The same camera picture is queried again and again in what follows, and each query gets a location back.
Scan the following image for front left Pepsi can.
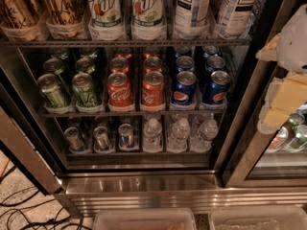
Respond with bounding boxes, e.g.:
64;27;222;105
172;71;197;105

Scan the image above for second row right Pepsi can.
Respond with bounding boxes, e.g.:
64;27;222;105
205;56;225;73

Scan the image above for wire shelf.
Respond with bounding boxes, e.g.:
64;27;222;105
0;37;251;48
42;109;224;118

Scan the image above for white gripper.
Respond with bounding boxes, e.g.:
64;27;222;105
255;4;307;134

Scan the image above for second row coca-cola can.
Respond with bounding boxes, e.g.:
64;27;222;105
142;57;163;74
108;57;130;75

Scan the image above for red bull can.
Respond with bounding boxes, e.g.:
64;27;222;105
64;127;85;152
93;126;111;152
118;124;134;148

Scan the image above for top wire shelf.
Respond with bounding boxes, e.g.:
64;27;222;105
0;37;251;48

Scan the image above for left Red Bull can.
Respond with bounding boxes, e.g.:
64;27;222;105
64;127;85;152

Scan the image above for front right Pepsi can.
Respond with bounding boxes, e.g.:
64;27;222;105
201;71;230;104

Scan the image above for middle Red Bull can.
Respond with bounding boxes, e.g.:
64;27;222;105
93;126;111;152

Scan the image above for front right Coca-Cola can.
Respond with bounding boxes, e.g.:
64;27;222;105
141;71;164;106

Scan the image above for right Teas Tea bottle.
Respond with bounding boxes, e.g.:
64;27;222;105
217;0;256;39

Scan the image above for clear plastic bin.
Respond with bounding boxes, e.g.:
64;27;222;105
208;206;307;230
93;208;197;230

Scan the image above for middle wire shelf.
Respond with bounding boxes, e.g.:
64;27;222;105
42;109;224;118

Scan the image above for second row right green can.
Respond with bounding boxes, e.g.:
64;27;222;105
75;57;96;75

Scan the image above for gold can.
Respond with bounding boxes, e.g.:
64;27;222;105
43;0;86;38
0;0;37;29

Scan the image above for teas tea bottle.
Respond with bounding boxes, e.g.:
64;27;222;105
175;0;210;36
217;0;256;39

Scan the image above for second row left Coca-Cola can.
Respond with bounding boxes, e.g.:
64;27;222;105
108;57;130;75

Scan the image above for far left gold can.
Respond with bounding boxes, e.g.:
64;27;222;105
0;0;37;29

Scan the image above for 7up can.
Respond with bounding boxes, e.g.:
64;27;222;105
131;0;164;27
88;0;122;28

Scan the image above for second row green can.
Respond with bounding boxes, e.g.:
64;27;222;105
75;57;96;75
43;58;68;81

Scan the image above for second row right Coca-Cola can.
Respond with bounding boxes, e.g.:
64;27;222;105
142;57;163;74

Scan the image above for cans in right fridge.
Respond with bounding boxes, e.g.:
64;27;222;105
266;113;305;153

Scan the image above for water bottle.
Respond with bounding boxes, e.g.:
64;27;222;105
143;118;162;153
167;118;191;153
191;119;219;153

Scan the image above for open fridge door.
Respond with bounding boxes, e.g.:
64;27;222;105
0;63;63;195

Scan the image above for black floor cables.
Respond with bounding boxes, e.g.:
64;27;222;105
0;165;94;230

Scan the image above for front left green can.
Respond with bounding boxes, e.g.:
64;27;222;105
37;74;71;108

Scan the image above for middle water bottle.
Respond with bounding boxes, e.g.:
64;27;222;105
167;118;191;153

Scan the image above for right Red Bull can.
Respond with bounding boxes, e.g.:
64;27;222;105
118;124;134;148

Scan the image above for front left Coca-Cola can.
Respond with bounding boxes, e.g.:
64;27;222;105
106;72;132;107

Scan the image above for left water bottle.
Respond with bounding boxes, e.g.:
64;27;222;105
143;118;162;153

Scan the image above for left Teas Tea bottle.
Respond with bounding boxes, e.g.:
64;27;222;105
175;0;210;36

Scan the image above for second row left green can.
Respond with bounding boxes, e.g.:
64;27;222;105
43;58;68;81

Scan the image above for right clear plastic bin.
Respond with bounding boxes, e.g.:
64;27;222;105
208;206;307;230

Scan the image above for right water bottle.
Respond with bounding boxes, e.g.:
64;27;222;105
191;119;219;153

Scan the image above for left clear plastic bin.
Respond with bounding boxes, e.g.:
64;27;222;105
93;208;197;230

